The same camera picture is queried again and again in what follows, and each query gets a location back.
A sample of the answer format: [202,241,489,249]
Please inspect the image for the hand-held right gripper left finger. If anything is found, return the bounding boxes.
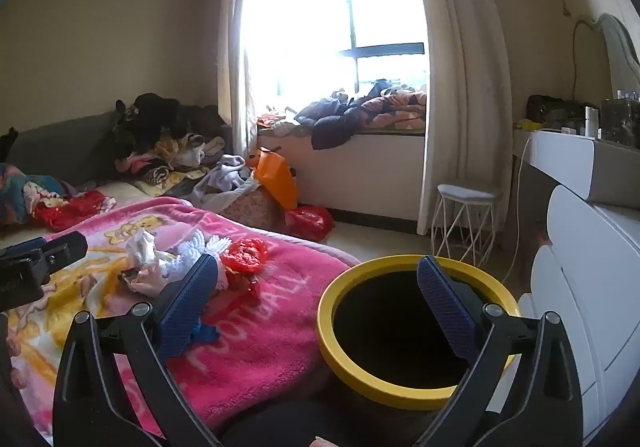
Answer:
[52,252,223,447]

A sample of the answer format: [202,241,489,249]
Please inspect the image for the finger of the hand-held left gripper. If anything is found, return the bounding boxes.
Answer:
[0,231,89,313]

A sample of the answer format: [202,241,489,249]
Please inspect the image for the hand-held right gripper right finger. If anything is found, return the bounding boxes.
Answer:
[415,254,583,447]

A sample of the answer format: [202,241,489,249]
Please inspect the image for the white socks bundle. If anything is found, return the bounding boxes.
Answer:
[170,231,233,293]

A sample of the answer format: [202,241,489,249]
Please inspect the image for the white tissue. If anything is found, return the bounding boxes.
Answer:
[120,229,173,298]

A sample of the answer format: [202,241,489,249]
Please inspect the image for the red sock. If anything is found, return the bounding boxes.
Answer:
[220,237,268,299]

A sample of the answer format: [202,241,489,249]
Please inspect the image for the yellow rimmed black trash bin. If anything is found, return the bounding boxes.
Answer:
[316,254,523,410]

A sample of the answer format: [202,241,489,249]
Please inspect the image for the colourful printed blanket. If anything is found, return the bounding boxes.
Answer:
[0,163,76,228]

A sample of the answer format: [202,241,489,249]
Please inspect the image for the pink bear print blanket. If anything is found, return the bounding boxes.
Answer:
[0,197,361,443]

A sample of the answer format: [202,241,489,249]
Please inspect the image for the grey bed headboard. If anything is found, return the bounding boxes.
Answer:
[7,112,121,185]

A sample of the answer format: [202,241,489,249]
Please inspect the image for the floral fabric basket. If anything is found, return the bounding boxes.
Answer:
[220,187,286,230]

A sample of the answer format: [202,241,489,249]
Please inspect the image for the lavender grey clothes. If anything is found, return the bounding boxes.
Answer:
[192,154,258,210]

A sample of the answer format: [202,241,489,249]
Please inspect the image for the pile of patterned clothes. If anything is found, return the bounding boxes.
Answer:
[115,132,226,192]

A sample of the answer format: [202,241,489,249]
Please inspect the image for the red plastic bag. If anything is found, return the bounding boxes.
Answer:
[285,205,335,243]

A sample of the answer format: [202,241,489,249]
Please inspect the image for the pile of black clothes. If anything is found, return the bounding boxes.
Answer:
[112,94,221,162]

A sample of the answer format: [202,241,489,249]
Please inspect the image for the orange paper bag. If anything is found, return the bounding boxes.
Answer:
[247,149,300,210]

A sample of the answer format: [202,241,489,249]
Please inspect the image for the white window seat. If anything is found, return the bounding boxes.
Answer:
[257,124,426,222]

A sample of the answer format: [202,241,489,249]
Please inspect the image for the white vanity desk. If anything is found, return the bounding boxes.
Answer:
[512,124,640,210]

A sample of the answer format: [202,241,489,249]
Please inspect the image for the orange patterned quilt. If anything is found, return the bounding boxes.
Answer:
[350,79,428,132]

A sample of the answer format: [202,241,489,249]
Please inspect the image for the dark bag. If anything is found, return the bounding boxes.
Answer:
[527,94,601,132]

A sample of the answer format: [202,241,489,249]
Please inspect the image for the navy padded jacket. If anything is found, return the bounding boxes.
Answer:
[295,97,362,150]

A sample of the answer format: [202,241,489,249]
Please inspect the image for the cream thick curtain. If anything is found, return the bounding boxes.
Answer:
[400,0,516,235]

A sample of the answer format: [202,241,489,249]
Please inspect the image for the dark cosmetics organizer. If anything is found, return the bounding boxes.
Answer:
[600,99,640,148]

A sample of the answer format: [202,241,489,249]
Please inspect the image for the white sheer curtain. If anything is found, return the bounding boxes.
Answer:
[217,0,258,158]

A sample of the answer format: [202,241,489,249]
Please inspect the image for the silver framed mirror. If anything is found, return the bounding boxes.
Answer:
[597,13,640,100]

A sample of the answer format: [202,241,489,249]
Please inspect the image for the dark framed window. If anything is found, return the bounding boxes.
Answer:
[240,0,431,100]

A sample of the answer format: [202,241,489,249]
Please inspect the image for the white wire frame stool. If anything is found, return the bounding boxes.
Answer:
[432,184,503,270]

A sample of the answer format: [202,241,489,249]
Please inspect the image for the thin wall cable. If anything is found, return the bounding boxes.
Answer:
[571,17,608,98]

